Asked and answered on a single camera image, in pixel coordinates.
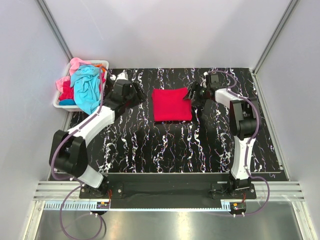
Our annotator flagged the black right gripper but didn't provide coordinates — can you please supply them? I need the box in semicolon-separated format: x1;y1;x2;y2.
182;81;209;108

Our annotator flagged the red t-shirt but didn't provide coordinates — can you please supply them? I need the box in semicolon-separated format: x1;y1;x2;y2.
151;87;192;122

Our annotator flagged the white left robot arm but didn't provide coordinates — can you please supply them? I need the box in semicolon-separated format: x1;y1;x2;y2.
49;79;147;198

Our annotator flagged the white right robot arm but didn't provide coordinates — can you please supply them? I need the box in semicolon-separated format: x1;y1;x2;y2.
183;70;260;199

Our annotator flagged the orange t-shirt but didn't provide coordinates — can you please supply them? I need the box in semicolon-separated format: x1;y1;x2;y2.
92;63;106;72

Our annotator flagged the light blue t-shirt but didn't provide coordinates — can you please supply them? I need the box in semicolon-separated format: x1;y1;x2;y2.
56;64;106;115

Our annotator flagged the white plastic laundry basket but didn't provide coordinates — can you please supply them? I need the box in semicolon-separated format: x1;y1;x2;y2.
53;59;109;112

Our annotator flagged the magenta t-shirt in basket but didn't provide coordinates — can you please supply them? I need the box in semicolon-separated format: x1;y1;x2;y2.
59;76;107;101

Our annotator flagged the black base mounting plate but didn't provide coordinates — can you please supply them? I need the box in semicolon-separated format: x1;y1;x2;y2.
79;173;257;211

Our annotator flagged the left electronics board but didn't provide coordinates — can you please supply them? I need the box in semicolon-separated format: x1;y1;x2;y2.
96;201;110;209

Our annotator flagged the electronics board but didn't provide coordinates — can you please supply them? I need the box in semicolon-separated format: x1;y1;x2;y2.
232;202;246;210
96;201;110;209

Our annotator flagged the right electronics board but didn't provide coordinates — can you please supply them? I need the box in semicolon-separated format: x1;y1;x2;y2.
232;202;246;210

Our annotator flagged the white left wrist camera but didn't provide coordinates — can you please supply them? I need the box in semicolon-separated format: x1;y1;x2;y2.
115;71;130;84

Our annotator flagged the white slotted cable duct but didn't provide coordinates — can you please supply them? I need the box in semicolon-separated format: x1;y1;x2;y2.
43;202;233;211

